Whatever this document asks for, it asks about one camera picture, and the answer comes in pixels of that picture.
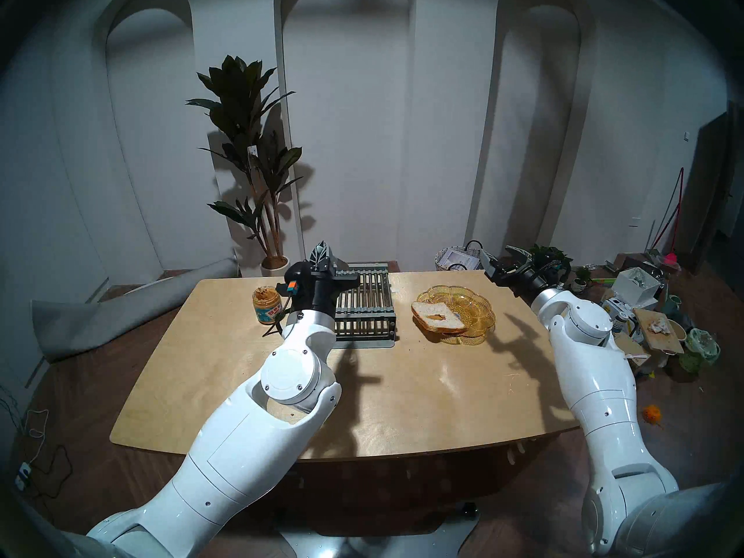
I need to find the white milk carton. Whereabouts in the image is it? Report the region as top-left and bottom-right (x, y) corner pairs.
(602, 298), (635, 334)

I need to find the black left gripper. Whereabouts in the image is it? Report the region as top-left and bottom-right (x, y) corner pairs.
(281, 242), (361, 318)

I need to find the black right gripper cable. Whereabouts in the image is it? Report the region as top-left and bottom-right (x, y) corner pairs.
(541, 259), (575, 287)

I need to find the brown cardboard box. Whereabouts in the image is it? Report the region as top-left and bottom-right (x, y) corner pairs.
(613, 330), (652, 383)

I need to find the tall potted plant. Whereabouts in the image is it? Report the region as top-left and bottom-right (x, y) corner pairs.
(186, 55), (303, 277)

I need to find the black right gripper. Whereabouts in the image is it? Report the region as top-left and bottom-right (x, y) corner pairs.
(480, 245), (573, 299)

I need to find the grey slatted cutlery rack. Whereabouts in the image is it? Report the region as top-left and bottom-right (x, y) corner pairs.
(332, 263), (398, 349)

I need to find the amber glass plate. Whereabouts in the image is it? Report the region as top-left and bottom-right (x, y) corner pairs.
(416, 285), (496, 346)

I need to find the slice of white bread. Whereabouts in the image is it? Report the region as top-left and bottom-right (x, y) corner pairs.
(411, 301), (468, 335)

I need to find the dark door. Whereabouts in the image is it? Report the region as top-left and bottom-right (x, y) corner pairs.
(677, 101), (744, 258)

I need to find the small bushy potted plant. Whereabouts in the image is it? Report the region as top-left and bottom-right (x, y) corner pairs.
(530, 244), (573, 268)

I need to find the red handled pink broom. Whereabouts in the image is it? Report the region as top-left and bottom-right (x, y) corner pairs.
(648, 167), (685, 268)

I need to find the grey rolled mat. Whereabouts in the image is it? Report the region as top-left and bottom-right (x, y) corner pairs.
(31, 257), (240, 364)

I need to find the small wooden stool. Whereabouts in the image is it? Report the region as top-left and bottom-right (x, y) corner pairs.
(634, 308), (685, 370)

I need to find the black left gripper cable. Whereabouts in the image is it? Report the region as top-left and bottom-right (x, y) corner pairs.
(263, 295), (292, 338)

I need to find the wicker basket with handle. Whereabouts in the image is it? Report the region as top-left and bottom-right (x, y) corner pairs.
(434, 240), (484, 271)

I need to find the white open box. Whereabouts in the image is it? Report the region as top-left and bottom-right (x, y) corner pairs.
(611, 267), (661, 309)

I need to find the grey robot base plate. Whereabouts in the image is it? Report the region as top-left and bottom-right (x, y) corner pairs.
(279, 502), (480, 558)

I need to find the peanut butter jar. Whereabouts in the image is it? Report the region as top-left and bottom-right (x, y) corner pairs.
(252, 286), (283, 325)

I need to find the white floor cable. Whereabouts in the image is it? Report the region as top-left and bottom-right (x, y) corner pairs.
(16, 409), (51, 466)

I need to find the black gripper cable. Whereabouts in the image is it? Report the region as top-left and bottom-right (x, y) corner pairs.
(263, 295), (292, 338)
(541, 259), (575, 287)

